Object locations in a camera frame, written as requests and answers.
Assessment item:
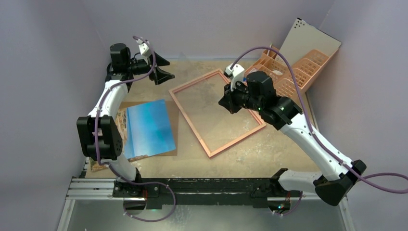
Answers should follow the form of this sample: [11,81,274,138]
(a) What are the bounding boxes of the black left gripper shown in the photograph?
[127,52,175,85]

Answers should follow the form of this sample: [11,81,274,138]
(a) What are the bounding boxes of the pink picture frame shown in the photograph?
[168,68,267,159]

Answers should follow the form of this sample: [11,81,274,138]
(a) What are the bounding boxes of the clear glass sheet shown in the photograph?
[173,73,262,152]

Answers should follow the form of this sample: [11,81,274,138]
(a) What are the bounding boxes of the beach landscape photo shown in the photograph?
[89,99,177,171]

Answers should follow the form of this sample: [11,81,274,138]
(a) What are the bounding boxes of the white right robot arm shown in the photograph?
[218,71,367,206]

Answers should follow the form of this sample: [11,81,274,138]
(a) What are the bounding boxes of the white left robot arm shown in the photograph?
[76,40,175,197]

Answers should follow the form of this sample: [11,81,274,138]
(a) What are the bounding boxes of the brown cardboard backing board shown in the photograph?
[119,101,179,157]

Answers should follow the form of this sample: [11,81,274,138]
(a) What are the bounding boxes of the grey perforated board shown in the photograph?
[279,18,341,65]

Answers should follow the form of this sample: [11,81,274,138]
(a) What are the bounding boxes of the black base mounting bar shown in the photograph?
[113,177,300,209]

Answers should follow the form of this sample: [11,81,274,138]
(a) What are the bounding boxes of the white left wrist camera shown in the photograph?
[138,43,152,58]

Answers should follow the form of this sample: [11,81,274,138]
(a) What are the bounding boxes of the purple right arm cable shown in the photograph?
[229,47,408,217]

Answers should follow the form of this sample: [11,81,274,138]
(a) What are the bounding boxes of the aluminium rail frame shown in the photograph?
[57,57,356,231]

